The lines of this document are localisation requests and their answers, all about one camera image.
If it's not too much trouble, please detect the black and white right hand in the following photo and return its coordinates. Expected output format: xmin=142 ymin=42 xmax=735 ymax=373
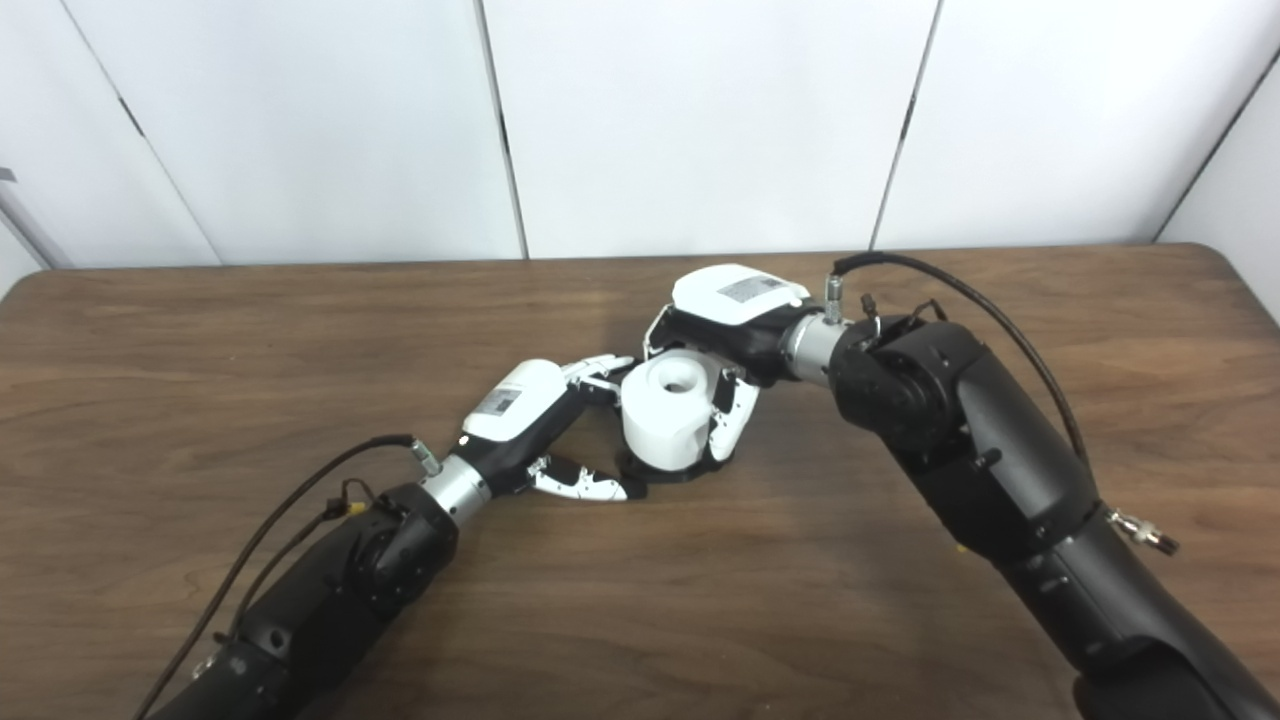
xmin=642 ymin=264 xmax=826 ymax=466

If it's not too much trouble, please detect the black and white left hand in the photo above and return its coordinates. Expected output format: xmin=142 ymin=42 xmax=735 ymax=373
xmin=455 ymin=353 xmax=649 ymax=503

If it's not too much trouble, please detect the round white plastic piece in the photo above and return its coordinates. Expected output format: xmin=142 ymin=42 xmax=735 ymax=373
xmin=621 ymin=352 xmax=723 ymax=473

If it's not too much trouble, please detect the black plastic holder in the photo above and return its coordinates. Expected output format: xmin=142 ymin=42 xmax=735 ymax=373
xmin=615 ymin=450 xmax=721 ymax=486

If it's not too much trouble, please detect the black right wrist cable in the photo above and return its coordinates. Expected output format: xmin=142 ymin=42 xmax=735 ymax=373
xmin=825 ymin=251 xmax=1181 ymax=556

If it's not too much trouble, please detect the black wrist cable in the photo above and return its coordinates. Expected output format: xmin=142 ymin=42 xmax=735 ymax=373
xmin=825 ymin=251 xmax=1181 ymax=556
xmin=133 ymin=433 xmax=444 ymax=720

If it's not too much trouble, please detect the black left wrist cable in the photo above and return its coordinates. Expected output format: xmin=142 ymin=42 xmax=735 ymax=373
xmin=133 ymin=433 xmax=444 ymax=720

